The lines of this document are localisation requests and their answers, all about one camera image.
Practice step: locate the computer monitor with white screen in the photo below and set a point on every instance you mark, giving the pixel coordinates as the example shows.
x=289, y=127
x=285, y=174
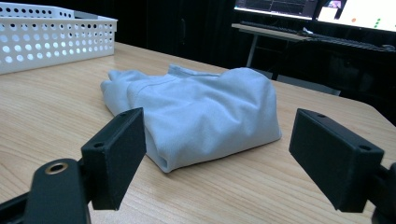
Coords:
x=364, y=14

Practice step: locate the light blue t-shirt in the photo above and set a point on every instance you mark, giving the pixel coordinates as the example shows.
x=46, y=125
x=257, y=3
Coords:
x=202, y=112

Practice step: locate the desk with white metal frame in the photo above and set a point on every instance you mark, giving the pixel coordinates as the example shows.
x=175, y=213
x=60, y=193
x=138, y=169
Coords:
x=271, y=33

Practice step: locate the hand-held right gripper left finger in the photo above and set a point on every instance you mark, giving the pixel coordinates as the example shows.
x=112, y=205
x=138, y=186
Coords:
x=118, y=155

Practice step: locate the computer monitor with dark screen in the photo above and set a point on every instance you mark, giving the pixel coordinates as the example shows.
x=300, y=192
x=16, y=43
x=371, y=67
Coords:
x=274, y=6

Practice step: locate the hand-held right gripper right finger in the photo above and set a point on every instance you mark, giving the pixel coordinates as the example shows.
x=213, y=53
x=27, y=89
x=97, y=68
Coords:
x=333, y=155

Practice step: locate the white perforated plastic basket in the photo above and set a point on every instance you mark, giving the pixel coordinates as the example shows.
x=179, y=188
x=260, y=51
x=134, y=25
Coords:
x=46, y=40

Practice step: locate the black keyboard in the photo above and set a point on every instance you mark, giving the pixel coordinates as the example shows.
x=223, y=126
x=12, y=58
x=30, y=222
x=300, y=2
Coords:
x=267, y=27
x=345, y=42

